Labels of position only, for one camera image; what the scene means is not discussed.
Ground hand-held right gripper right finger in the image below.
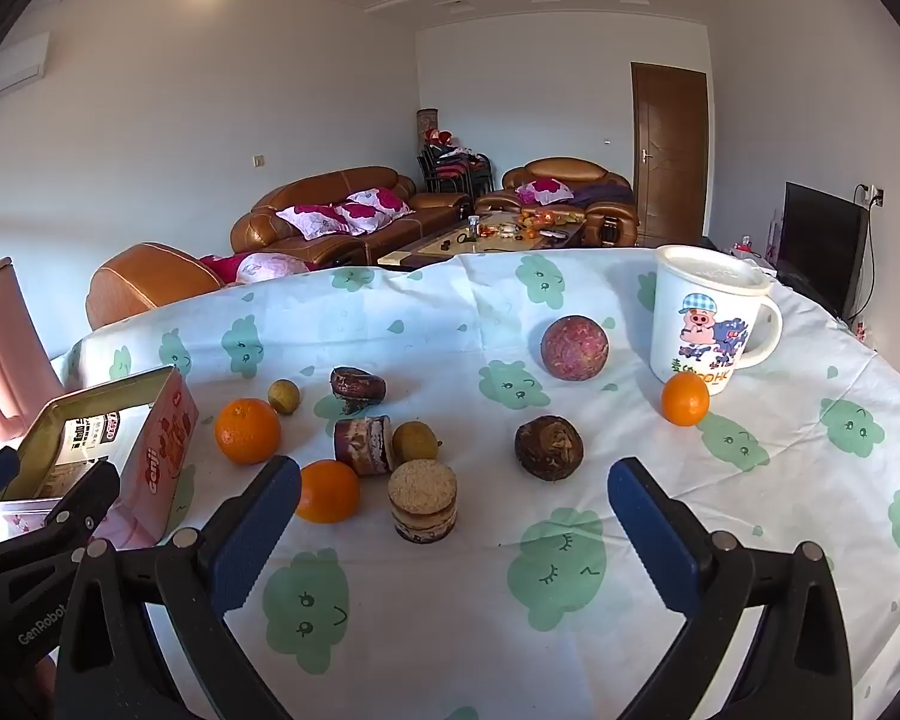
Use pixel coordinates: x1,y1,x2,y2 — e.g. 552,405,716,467
607,456,856,720

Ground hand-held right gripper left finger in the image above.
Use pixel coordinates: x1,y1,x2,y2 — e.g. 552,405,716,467
54,456,302,720

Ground pink tin box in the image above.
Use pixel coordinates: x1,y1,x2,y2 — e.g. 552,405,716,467
0,365,200,550

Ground large orange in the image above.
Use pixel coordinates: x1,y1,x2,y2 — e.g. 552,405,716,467
214,398,282,466

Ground purple passion fruit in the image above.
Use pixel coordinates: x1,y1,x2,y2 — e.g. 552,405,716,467
540,315,610,378

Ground medium orange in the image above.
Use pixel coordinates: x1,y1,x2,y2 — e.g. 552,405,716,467
294,459,362,525

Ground pink kettle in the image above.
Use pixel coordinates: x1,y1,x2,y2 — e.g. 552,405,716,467
0,257,55,445

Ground brown round fruit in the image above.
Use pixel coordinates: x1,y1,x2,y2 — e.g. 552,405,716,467
514,415,586,481

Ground small orange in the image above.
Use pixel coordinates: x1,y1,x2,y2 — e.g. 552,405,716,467
661,373,711,427

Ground chocolate cream cake roll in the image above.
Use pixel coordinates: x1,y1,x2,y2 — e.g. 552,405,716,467
334,415,396,477

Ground round layered biscuit cake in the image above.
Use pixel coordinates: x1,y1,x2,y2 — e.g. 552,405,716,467
387,459,458,545

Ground small brown fruit on cloth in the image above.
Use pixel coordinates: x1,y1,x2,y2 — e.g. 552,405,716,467
329,366,387,415

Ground oval yellow-green fruit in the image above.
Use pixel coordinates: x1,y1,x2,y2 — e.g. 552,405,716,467
391,421,445,464

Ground white cartoon mug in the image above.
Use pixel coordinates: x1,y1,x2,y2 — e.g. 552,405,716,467
650,244,784,396

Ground white green cloud tablecloth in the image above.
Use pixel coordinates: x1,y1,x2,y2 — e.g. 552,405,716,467
0,244,900,720

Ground brown leather armchair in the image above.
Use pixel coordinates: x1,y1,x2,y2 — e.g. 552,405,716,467
85,242,230,331
474,157,641,248

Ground floral pink white pillow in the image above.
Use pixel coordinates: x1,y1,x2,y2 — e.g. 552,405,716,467
330,202,395,235
345,189,415,217
515,178,575,206
276,204,361,241

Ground black television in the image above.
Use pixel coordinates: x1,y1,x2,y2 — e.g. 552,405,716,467
776,181,871,320

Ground wooden coffee table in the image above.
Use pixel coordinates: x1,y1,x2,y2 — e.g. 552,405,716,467
377,210,590,271

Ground purple cloth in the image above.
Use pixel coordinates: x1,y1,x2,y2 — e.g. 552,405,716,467
566,178,635,209

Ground long brown leather sofa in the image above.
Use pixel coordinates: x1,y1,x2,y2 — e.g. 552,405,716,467
230,166,472,265

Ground brown wooden door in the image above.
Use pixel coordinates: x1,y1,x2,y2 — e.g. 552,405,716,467
630,62,710,247

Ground white air conditioner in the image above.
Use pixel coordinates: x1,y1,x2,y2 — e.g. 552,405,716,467
0,31,51,107

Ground stacked dark chairs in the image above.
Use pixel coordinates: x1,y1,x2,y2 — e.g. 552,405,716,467
416,142,494,200

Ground black power cable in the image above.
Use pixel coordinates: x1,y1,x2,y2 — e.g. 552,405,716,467
853,184,878,320

